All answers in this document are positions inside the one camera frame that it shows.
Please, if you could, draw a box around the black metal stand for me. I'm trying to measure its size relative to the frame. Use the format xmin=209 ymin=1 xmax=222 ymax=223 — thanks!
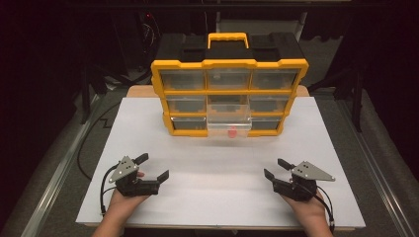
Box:
xmin=309 ymin=68 xmax=367 ymax=133
xmin=80 ymin=62 xmax=110 ymax=125

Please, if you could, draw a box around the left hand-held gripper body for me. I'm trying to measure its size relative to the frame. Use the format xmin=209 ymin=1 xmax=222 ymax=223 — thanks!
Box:
xmin=108 ymin=155 xmax=161 ymax=198

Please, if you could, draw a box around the person's left hand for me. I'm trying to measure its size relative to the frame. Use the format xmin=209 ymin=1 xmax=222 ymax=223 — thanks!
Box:
xmin=105 ymin=171 xmax=151 ymax=216

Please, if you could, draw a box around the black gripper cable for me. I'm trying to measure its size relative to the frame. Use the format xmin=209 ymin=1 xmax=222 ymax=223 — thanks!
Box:
xmin=99 ymin=164 xmax=119 ymax=216
xmin=295 ymin=182 xmax=336 ymax=233

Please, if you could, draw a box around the clear plastic drawer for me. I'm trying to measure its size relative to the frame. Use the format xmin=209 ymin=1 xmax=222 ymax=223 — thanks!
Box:
xmin=207 ymin=102 xmax=253 ymax=139

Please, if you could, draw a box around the light grey panel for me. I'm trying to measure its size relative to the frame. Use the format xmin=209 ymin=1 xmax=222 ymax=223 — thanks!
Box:
xmin=215 ymin=11 xmax=308 ymax=42

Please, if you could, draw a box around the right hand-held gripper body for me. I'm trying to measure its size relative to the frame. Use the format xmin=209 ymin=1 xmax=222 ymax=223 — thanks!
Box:
xmin=272 ymin=160 xmax=336 ymax=202

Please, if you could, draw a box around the set of clear drawers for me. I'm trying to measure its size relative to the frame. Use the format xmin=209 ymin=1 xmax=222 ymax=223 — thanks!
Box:
xmin=159 ymin=68 xmax=301 ymax=131

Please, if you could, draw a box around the dark device with red light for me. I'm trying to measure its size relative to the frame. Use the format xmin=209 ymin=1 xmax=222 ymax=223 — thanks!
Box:
xmin=137 ymin=11 xmax=162 ymax=72

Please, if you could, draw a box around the metal floor rail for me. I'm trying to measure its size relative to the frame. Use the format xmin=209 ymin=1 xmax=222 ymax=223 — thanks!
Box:
xmin=19 ymin=93 xmax=102 ymax=237
xmin=335 ymin=98 xmax=417 ymax=237

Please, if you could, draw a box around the yellow black organizer case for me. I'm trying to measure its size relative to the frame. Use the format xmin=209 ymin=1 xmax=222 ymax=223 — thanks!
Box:
xmin=150 ymin=32 xmax=310 ymax=137

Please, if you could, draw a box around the person's right hand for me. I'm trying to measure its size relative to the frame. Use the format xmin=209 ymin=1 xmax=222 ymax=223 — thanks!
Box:
xmin=280 ymin=191 xmax=327 ymax=221

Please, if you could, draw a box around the long black floor cable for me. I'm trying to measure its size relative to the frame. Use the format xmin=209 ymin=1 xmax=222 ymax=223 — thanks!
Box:
xmin=77 ymin=100 xmax=123 ymax=182

